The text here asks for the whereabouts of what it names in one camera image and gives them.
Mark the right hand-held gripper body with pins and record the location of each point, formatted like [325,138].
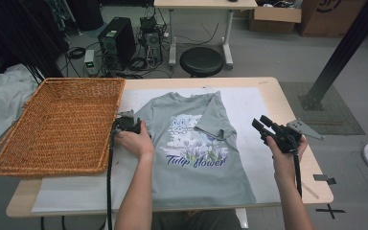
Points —
[284,137]

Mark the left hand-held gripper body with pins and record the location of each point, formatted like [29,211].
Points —
[127,124]

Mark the wicker basket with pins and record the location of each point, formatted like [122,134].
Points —
[60,127]

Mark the grey printed t-shirt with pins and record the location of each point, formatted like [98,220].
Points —
[198,185]

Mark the person's left hand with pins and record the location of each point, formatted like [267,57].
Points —
[137,145]

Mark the person's right hand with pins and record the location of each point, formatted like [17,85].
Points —
[284,164]

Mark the white table mat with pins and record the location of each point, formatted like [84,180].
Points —
[252,105]

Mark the black tape piece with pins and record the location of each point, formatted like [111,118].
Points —
[322,178]

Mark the grey floor mat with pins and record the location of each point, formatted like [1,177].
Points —
[332,105]

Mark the small white power supply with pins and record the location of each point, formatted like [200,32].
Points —
[91,62]

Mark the black computer tower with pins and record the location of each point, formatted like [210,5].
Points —
[118,41]

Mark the silver computer case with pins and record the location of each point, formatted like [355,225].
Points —
[152,44]

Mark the black tape cross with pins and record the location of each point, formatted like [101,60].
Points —
[330,211]

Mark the black round stool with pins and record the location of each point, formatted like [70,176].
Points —
[201,60]

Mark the white table leg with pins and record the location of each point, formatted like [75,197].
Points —
[241,218]

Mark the small open cardboard box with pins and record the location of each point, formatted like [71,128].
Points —
[274,19]

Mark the black electronics box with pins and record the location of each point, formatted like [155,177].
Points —
[147,23]

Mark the person's dark trousers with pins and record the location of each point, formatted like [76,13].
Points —
[198,222]

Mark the large cardboard box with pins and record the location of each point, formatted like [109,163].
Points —
[329,19]

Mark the white cloth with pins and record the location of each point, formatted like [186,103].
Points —
[0,96]

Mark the desk with white legs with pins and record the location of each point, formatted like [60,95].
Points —
[204,3]

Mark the black metal post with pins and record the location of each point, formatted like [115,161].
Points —
[341,54]

